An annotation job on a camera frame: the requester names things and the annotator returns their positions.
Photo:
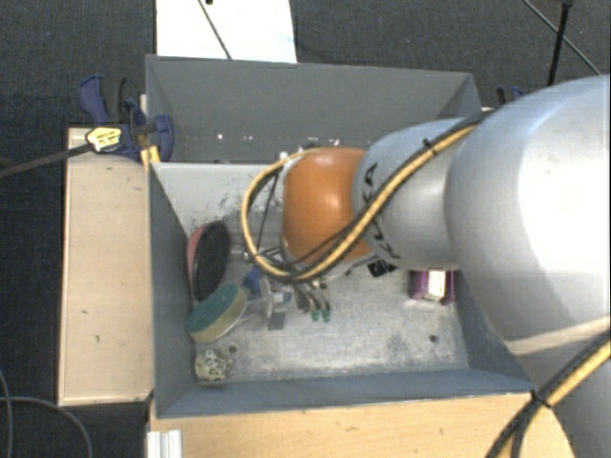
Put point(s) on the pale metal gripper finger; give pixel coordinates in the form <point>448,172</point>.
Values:
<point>250,313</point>
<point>251,282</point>

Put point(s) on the cream spotted ball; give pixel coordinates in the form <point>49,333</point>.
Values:
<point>212,364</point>

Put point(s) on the green and yellow round sponge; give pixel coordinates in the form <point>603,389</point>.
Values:
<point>215,310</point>

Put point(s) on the pale wood flat board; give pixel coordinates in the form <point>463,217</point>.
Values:
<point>107,279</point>

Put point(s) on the purple and white box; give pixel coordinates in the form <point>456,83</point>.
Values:
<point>432,284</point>

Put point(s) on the pink and black round disc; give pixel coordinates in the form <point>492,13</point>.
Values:
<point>212,260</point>

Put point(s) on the grey metal bin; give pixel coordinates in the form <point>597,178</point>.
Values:
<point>382,341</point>

